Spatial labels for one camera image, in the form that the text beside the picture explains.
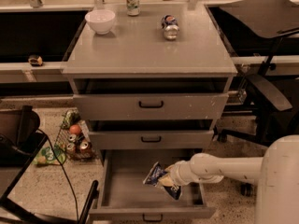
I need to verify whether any white bowl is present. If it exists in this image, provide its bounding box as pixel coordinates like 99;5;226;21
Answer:
85;9;116;35

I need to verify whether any yellow tape measure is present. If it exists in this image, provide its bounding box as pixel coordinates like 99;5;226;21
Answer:
28;55;43;66

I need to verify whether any silver soda can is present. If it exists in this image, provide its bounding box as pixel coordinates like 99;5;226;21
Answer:
67;134;77;143

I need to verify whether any grey bottom drawer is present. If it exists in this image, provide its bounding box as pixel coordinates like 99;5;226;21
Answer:
90;149;215;222

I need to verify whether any black cable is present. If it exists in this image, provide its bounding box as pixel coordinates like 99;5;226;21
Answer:
36;128;80;222

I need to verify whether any grey drawer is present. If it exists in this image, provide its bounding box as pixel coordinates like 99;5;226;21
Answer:
89;119;214;149
73;78;229;121
90;149;215;222

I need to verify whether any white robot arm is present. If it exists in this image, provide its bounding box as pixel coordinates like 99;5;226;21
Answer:
158;135;299;224

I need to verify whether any grey drawer cabinet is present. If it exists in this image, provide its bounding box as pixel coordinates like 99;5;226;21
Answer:
61;3;238;151

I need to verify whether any green chip bag on floor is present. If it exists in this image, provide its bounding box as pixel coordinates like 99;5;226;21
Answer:
33;146;66;165

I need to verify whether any grey top drawer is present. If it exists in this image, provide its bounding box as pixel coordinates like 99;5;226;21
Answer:
73;78;229;121

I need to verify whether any orange fruit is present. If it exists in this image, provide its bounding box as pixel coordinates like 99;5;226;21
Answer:
69;124;81;135

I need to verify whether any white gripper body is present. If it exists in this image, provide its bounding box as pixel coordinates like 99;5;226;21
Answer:
170;161;191;186

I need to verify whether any orange soda can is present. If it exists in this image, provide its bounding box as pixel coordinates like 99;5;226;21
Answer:
66;143;76;155

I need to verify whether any blue Kettle chip bag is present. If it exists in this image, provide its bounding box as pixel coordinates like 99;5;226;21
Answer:
143;162;181;201

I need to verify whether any grey middle drawer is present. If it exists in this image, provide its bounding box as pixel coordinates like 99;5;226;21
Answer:
89;119;214;149

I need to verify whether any wire basket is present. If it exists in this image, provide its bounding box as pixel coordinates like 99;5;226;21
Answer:
55;109;95;161

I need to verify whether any lying blue Pepsi can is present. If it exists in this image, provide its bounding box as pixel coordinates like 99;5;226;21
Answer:
161;15;179;40

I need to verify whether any green snack bag in basket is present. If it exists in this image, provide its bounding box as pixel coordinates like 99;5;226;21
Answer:
61;110;80;130

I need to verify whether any red soda can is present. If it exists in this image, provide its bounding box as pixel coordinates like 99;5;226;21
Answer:
79;141;92;154

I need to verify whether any black chair left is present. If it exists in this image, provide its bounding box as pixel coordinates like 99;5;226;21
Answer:
0;105;99;224

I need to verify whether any upright green soda can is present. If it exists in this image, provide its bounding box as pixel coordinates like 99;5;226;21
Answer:
126;0;140;16

